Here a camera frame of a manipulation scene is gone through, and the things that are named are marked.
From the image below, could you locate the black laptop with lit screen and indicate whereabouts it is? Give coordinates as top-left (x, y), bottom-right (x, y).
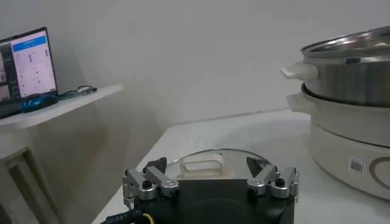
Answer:
top-left (0, 26), bottom-right (59, 119)

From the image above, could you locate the white side table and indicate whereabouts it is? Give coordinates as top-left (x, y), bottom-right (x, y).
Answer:
top-left (0, 83), bottom-right (125, 224)

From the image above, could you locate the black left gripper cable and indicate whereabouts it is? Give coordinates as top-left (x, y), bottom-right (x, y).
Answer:
top-left (100, 209), bottom-right (155, 224)

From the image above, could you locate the round glass pot lid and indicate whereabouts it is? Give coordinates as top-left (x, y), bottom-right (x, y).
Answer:
top-left (164, 148), bottom-right (271, 181)

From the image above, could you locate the dark blue object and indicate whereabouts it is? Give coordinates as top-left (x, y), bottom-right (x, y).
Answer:
top-left (19, 94), bottom-right (59, 113)

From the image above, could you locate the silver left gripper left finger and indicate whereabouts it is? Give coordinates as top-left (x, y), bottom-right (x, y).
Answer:
top-left (121, 156), bottom-right (181, 211)

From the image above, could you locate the stainless steel steamer basket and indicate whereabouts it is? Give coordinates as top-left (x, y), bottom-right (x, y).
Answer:
top-left (280, 26), bottom-right (390, 108)

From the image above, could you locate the white electric cooker base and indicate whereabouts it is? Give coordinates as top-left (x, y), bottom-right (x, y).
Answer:
top-left (286, 83), bottom-right (390, 201)

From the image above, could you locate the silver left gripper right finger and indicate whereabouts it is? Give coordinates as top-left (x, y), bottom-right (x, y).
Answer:
top-left (246, 156), bottom-right (300, 200)

